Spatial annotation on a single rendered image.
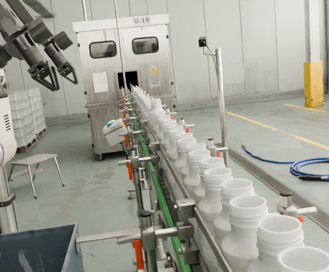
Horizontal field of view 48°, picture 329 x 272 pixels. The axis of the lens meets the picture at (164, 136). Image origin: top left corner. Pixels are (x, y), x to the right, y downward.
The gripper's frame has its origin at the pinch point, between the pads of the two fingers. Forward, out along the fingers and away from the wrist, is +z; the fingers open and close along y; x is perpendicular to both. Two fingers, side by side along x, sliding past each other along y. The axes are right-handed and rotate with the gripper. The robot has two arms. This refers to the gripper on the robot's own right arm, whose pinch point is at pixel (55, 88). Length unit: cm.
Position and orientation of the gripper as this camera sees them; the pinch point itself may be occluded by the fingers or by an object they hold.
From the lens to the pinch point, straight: 130.1
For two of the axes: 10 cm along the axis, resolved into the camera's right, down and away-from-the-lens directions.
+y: -1.1, -1.6, 9.8
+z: 5.4, 8.2, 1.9
